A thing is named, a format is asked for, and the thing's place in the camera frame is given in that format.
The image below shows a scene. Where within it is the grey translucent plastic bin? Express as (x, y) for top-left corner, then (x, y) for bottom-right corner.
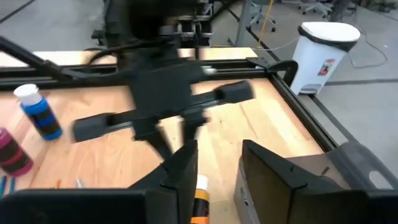
(233, 141), (398, 224)

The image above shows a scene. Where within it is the black floor cable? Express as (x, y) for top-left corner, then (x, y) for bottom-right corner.
(348, 23), (389, 69)

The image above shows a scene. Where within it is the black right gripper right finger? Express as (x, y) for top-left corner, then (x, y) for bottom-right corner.
(241, 139), (398, 224)

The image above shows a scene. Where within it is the grey metal stand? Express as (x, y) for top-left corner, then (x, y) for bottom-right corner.
(226, 0), (253, 47)

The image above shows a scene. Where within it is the black aluminium table frame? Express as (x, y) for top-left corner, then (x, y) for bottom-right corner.
(0, 35), (338, 153)

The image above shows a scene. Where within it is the white trash can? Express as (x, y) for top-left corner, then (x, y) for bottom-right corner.
(290, 21), (361, 96)

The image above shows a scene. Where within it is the magenta paint bottle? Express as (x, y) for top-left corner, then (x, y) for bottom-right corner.
(0, 127), (34, 177)

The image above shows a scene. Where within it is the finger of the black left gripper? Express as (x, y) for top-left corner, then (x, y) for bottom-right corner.
(144, 133), (174, 163)
(182, 116), (209, 146)

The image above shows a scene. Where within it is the yellow cable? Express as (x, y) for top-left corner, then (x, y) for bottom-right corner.
(259, 0), (274, 44)

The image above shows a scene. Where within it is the white floor cable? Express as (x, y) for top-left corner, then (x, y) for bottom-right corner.
(251, 36), (299, 52)

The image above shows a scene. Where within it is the office chair base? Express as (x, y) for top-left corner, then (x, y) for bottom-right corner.
(250, 0), (277, 32)
(298, 0), (333, 18)

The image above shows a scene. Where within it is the orange paint bottle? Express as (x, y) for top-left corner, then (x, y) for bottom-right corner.
(190, 174), (210, 224)

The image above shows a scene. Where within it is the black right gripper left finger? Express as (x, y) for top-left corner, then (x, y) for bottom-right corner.
(0, 139), (199, 224)

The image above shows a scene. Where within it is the blue paint bottle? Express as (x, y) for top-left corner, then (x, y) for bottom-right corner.
(13, 83), (63, 141)

